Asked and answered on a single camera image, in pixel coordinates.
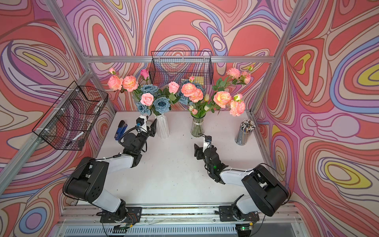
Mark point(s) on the peach rose bouquet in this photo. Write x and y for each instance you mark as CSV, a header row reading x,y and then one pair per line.
x,y
200,103

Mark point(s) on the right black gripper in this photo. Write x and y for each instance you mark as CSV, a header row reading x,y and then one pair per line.
x,y
198,152

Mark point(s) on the clear glass vase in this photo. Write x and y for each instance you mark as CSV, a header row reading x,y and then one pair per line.
x,y
197,129

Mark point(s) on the white marker in basket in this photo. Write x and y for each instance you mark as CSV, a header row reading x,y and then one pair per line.
x,y
74,139

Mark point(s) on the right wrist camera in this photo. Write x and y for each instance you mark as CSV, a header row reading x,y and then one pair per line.
x,y
207,142

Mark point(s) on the blue black stapler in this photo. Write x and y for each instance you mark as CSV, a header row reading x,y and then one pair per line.
x,y
122,126

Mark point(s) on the left black wire basket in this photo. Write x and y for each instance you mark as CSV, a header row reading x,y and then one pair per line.
x,y
75,110

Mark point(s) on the yellow sponge in basket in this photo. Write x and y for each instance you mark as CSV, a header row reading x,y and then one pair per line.
x,y
199,80

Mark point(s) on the back black wire basket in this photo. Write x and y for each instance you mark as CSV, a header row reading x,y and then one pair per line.
x,y
178,65

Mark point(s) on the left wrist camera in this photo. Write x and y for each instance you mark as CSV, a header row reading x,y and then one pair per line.
x,y
141,123

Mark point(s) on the black wire basket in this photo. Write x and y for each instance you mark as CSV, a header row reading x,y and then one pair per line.
x,y
75,110
178,65

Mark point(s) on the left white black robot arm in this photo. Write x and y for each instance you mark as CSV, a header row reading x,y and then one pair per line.
x,y
87,181

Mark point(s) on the magenta rose bud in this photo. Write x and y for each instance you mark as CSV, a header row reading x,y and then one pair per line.
x,y
145,74

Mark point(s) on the white ribbed ceramic vase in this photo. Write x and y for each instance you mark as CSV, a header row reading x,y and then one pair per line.
x,y
162,126

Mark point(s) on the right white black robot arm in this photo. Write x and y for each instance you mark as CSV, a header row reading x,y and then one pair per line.
x,y
266,194

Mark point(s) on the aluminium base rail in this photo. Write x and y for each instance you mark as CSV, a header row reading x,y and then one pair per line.
x,y
179,220

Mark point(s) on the light pink rose stem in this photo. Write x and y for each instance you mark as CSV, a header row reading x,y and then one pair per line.
x,y
147,99

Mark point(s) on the blue rose bouquet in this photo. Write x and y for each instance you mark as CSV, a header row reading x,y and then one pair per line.
x,y
164,98

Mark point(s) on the metal mesh pencil cup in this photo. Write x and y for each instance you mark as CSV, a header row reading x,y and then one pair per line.
x,y
246,128

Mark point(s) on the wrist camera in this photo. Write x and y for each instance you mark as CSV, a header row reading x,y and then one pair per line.
x,y
207,142
141,123

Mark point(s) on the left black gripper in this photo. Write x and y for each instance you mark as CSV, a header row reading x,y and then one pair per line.
x,y
152,127

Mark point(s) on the pink peach rose spray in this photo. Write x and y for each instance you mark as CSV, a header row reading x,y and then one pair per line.
x,y
116,83

